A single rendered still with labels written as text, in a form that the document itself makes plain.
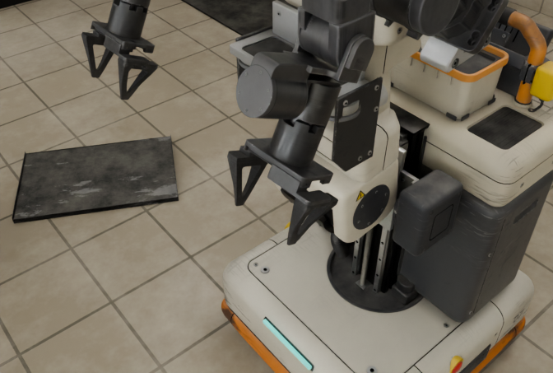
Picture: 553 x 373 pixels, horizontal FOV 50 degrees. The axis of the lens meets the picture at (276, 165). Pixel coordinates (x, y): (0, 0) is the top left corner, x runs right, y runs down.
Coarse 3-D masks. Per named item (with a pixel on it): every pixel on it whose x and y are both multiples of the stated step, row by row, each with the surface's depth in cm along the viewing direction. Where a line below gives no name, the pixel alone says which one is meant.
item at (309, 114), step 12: (312, 84) 67; (324, 84) 68; (336, 84) 69; (312, 96) 68; (324, 96) 68; (336, 96) 69; (312, 108) 68; (324, 108) 69; (312, 120) 69; (324, 120) 70
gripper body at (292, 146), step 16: (288, 128) 70; (304, 128) 69; (320, 128) 70; (256, 144) 73; (272, 144) 72; (288, 144) 70; (304, 144) 70; (272, 160) 71; (288, 160) 70; (304, 160) 71; (304, 176) 69; (320, 176) 71
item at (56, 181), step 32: (32, 160) 242; (64, 160) 242; (96, 160) 242; (128, 160) 242; (160, 160) 242; (32, 192) 227; (64, 192) 227; (96, 192) 227; (128, 192) 227; (160, 192) 227
